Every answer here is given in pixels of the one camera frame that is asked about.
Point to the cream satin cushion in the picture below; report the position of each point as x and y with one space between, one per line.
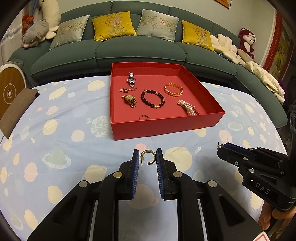
265 77

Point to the silver wristwatch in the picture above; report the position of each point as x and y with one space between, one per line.
131 80

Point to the white flower-shaped cushion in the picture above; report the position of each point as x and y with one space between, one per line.
223 44

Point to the gold chain bangle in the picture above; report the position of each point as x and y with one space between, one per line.
173 89

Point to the white round wooden-face appliance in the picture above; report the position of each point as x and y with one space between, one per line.
12 82

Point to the gold wristwatch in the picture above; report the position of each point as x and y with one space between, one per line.
130 100

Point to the grey embroidered cushion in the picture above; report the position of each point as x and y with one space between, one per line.
158 25
70 31

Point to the white sheer curtain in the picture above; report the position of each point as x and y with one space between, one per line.
11 39

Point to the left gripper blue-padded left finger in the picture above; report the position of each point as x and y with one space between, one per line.
129 169

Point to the grey pig plush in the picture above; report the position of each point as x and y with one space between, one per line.
35 34

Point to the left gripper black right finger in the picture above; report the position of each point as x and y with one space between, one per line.
165 169

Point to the right grey embroidered cushion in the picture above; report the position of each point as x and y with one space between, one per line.
158 25

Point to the silver crystal earring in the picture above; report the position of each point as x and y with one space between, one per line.
126 90

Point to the red monkey plush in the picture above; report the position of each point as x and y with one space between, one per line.
247 39

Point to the gold hoop earring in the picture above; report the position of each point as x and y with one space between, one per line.
141 158

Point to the left grey embroidered cushion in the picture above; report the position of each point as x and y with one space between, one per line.
70 31

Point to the brown cardboard piece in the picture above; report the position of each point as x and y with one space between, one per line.
16 110

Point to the yellow embroidered cushion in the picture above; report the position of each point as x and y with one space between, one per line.
113 25
195 35

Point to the red shallow box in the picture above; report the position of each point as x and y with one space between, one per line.
195 109

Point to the left yellow embroidered cushion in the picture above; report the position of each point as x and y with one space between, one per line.
113 25

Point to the red decoration on curtain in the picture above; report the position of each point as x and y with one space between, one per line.
26 20

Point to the right yellow embroidered cushion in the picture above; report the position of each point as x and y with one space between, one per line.
195 35

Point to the blue planet-print bedsheet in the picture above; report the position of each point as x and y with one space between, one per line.
65 137

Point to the dark green sofa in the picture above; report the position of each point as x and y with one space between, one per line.
42 65

